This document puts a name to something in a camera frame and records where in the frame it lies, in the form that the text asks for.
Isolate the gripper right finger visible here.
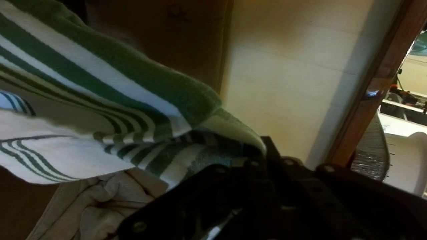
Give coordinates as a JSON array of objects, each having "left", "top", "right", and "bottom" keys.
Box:
[{"left": 278, "top": 157, "right": 427, "bottom": 240}]

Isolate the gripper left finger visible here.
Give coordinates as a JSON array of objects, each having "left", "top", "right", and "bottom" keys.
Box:
[{"left": 117, "top": 136, "right": 280, "bottom": 240}]

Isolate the white and green striped towel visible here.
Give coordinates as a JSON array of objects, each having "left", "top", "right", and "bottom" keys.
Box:
[{"left": 0, "top": 0, "right": 267, "bottom": 190}]

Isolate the beige crumpled cloth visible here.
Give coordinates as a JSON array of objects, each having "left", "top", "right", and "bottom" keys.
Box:
[{"left": 26, "top": 167, "right": 171, "bottom": 240}]

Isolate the wooden door frame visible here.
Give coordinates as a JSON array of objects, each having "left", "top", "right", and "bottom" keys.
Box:
[{"left": 324, "top": 0, "right": 427, "bottom": 168}]

